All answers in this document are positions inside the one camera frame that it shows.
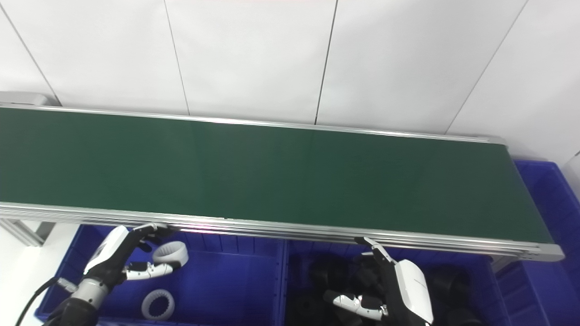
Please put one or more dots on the blue bin with white rings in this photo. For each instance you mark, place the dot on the blue bin with white rings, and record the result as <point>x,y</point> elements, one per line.
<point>235,290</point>

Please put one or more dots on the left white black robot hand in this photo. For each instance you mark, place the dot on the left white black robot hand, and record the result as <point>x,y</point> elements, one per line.
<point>106,251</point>

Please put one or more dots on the empty blue plastic bin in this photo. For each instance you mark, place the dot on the empty blue plastic bin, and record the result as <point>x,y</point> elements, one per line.
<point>543,271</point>

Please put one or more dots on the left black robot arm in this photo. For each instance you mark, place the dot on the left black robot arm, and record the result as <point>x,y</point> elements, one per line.
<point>77,308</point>

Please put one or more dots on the aluminium conveyor leg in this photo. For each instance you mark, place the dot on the aluminium conveyor leg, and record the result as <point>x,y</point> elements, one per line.
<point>25,231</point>

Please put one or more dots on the blue bin with black parts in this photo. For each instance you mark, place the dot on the blue bin with black parts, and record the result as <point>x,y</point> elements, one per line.
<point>491,294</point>

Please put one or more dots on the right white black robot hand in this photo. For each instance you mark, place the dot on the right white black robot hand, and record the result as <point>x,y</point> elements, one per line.
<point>412,290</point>

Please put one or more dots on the black cylindrical part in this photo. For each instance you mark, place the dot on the black cylindrical part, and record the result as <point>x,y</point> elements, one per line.
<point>326,271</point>
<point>306,310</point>
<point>446,283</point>
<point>462,318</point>

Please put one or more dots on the green belt conveyor aluminium frame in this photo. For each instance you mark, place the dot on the green belt conveyor aluminium frame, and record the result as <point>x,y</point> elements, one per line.
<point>272,172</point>

